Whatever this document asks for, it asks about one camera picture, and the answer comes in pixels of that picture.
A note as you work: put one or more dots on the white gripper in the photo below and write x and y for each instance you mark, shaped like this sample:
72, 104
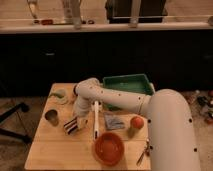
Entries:
81, 109

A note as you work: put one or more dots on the black white striped eraser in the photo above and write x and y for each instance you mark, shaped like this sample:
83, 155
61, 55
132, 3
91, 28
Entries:
71, 126

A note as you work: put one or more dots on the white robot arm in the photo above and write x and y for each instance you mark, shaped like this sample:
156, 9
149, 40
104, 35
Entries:
172, 140

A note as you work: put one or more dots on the metal cup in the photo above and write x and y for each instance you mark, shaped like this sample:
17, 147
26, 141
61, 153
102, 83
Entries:
52, 117

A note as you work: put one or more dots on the clear plastic bag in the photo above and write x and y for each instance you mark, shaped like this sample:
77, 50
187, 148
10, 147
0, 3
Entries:
113, 122

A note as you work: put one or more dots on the dark bowl with blue sponge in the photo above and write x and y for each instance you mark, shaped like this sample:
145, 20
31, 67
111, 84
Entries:
74, 90

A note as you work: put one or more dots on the orange bowl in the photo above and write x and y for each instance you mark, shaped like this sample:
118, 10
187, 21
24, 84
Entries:
108, 149

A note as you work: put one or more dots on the orange fruit on cup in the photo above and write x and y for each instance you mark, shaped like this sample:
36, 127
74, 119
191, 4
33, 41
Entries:
136, 124

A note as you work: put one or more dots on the black office chair base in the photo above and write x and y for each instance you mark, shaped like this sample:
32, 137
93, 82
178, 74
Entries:
11, 124

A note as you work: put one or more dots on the green plastic tray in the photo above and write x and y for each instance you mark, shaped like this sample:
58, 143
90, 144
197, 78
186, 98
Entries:
135, 83

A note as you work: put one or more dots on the white handled brush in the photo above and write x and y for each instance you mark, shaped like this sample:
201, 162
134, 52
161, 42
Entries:
96, 119

